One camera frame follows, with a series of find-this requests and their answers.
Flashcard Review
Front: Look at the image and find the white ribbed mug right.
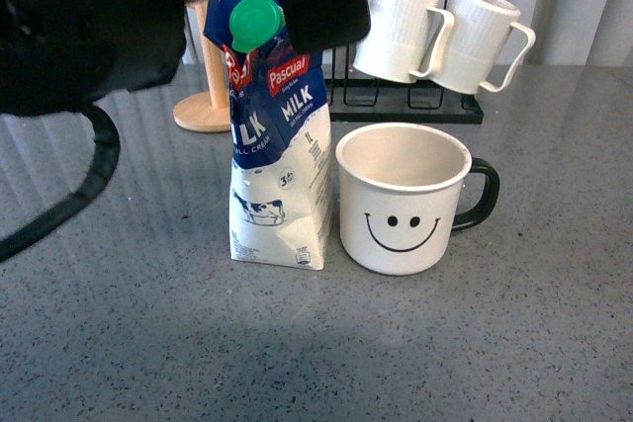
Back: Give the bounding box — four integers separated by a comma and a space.
430, 0, 536, 95

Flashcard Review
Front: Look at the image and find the white ribbed mug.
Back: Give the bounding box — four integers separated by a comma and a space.
430, 0, 536, 95
353, 0, 455, 84

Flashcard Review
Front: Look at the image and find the white smiley face mug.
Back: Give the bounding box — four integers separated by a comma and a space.
335, 123, 500, 276

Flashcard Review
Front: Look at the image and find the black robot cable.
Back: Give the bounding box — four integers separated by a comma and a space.
0, 103, 122, 264

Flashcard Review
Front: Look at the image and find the black wire mug rack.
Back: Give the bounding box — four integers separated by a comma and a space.
323, 0, 514, 126

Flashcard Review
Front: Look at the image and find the blue white milk carton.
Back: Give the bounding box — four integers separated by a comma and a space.
204, 0, 332, 270

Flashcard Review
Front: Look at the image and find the wooden mug tree stand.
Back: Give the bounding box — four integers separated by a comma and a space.
173, 0, 230, 133

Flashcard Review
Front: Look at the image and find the white ribbed mug left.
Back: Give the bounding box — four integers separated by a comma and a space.
353, 0, 455, 84

